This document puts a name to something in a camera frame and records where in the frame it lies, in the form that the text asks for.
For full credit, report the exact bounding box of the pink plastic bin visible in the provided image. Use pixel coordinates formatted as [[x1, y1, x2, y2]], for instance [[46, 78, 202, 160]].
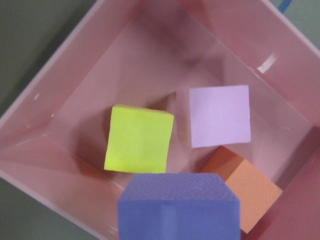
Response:
[[0, 0, 320, 240]]

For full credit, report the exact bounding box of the purple foam block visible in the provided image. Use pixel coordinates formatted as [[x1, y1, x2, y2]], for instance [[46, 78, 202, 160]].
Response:
[[117, 173, 241, 240]]

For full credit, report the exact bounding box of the yellow foam block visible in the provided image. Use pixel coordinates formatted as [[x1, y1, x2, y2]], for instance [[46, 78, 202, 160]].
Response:
[[104, 104, 174, 174]]

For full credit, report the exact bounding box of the pink foam block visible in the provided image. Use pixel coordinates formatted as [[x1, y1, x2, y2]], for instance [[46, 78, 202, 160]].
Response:
[[176, 85, 251, 148]]

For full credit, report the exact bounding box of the orange foam block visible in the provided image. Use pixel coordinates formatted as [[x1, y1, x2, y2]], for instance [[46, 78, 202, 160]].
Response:
[[200, 146, 283, 234]]

